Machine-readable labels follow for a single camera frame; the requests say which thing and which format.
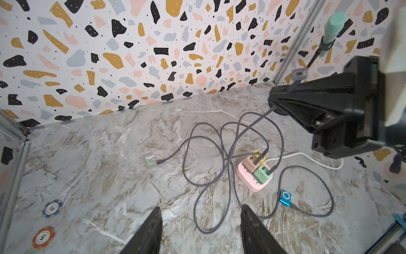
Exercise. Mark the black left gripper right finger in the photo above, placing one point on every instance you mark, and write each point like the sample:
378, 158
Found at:
256, 239

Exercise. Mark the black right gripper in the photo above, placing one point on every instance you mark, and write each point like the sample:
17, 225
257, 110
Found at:
345, 112

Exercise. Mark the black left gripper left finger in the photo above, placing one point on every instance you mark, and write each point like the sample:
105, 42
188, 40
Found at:
147, 239

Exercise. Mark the blue mp3 player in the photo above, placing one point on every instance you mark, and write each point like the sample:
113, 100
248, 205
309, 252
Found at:
285, 198

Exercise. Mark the green USB charger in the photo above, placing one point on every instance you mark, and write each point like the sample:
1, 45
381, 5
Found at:
261, 175

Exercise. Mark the yellow USB charger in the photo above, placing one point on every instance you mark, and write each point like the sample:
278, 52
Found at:
260, 155

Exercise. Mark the pink USB charger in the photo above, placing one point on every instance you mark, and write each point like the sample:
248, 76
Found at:
252, 163

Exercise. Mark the silver mp3 player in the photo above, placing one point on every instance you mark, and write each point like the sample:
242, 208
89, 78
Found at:
150, 161

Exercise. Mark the black microphone stand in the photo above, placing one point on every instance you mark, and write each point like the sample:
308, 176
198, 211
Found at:
299, 75

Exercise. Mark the pink power strip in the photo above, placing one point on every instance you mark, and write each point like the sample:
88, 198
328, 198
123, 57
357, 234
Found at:
248, 179

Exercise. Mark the green microphone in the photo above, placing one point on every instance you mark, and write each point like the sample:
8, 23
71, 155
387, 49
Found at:
332, 28

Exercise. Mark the round sticker white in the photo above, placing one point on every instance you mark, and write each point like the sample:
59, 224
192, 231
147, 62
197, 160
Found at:
52, 208

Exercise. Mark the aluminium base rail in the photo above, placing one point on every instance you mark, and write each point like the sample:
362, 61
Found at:
393, 241

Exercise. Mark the blue clip on rail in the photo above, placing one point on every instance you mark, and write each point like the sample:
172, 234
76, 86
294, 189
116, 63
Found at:
400, 219

